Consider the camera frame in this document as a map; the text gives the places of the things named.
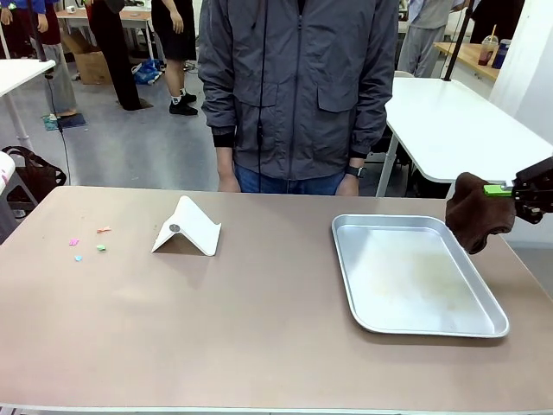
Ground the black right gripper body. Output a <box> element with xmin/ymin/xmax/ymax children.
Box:
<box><xmin>513</xmin><ymin>156</ymin><xmax>553</xmax><ymax>209</ymax></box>

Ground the dark brown cloth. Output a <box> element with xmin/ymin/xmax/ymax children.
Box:
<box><xmin>444</xmin><ymin>171</ymin><xmax>518</xmax><ymax>255</ymax></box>

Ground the person's left forearm grey sleeve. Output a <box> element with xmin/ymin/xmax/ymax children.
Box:
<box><xmin>347</xmin><ymin>81</ymin><xmax>397</xmax><ymax>174</ymax></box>

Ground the person's right forearm grey sleeve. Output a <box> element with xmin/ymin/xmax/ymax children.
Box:
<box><xmin>198</xmin><ymin>81</ymin><xmax>239</xmax><ymax>172</ymax></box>

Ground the person's left hand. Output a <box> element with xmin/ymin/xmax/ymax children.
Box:
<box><xmin>338</xmin><ymin>175</ymin><xmax>362</xmax><ymax>196</ymax></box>

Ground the person's right hand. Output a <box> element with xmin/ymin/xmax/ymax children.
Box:
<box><xmin>217</xmin><ymin>166</ymin><xmax>242</xmax><ymax>194</ymax></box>

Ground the white table with white legs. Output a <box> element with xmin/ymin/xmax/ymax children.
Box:
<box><xmin>0</xmin><ymin>58</ymin><xmax>57</xmax><ymax>153</ymax></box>
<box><xmin>374</xmin><ymin>76</ymin><xmax>553</xmax><ymax>199</ymax></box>

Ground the silver metal tray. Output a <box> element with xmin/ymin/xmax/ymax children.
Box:
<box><xmin>331</xmin><ymin>214</ymin><xmax>511</xmax><ymax>339</ymax></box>

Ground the blue bottle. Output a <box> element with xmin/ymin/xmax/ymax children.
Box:
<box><xmin>492</xmin><ymin>38</ymin><xmax>512</xmax><ymax>70</ymax></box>

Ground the plastic drink cup with straw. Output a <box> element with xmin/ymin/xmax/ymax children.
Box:
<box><xmin>478</xmin><ymin>23</ymin><xmax>499</xmax><ymax>67</ymax></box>

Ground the wooden top table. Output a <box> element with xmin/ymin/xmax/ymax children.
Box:
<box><xmin>433</xmin><ymin>41</ymin><xmax>502</xmax><ymax>82</ymax></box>

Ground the black pole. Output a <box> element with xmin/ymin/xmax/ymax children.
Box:
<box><xmin>25</xmin><ymin>0</ymin><xmax>49</xmax><ymax>64</ymax></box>
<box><xmin>442</xmin><ymin>0</ymin><xmax>473</xmax><ymax>83</ymax></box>

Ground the person in black clothes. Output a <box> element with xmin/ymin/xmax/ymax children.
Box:
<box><xmin>469</xmin><ymin>0</ymin><xmax>526</xmax><ymax>45</ymax></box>

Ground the person in light grey clothes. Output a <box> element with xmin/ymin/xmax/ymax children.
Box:
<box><xmin>396</xmin><ymin>0</ymin><xmax>461</xmax><ymax>79</ymax></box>

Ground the person in grey jacket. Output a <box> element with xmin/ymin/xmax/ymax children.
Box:
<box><xmin>197</xmin><ymin>0</ymin><xmax>399</xmax><ymax>195</ymax></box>

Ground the white folded stand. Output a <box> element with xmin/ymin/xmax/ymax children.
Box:
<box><xmin>150</xmin><ymin>195</ymin><xmax>223</xmax><ymax>259</ymax></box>

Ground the person in black shorts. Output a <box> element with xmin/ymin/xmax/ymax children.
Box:
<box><xmin>149</xmin><ymin>0</ymin><xmax>200</xmax><ymax>117</ymax></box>

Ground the blue plastic bag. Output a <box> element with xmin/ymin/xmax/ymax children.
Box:
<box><xmin>130</xmin><ymin>58</ymin><xmax>165</xmax><ymax>86</ymax></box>

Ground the person in black dress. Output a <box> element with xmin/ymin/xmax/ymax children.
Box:
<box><xmin>86</xmin><ymin>0</ymin><xmax>142</xmax><ymax>112</ymax></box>

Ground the brown cardboard box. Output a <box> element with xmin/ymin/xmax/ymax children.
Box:
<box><xmin>60</xmin><ymin>30</ymin><xmax>114</xmax><ymax>86</ymax></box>

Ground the person in grey trousers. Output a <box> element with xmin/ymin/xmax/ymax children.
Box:
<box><xmin>36</xmin><ymin>0</ymin><xmax>79</xmax><ymax>118</ymax></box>

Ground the black bag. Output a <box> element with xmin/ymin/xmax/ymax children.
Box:
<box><xmin>2</xmin><ymin>145</ymin><xmax>68</xmax><ymax>205</ymax></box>

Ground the person in blue shirt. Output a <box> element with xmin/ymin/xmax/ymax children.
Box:
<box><xmin>0</xmin><ymin>0</ymin><xmax>42</xmax><ymax>60</ymax></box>

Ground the black earphone cable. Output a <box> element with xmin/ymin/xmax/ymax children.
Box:
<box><xmin>257</xmin><ymin>0</ymin><xmax>268</xmax><ymax>194</ymax></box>

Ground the wooden desk with white frame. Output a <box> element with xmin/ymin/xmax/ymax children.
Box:
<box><xmin>54</xmin><ymin>7</ymin><xmax>153</xmax><ymax>44</ymax></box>

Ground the black floor cable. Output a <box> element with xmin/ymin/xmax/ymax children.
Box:
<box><xmin>44</xmin><ymin>71</ymin><xmax>73</xmax><ymax>185</ymax></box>

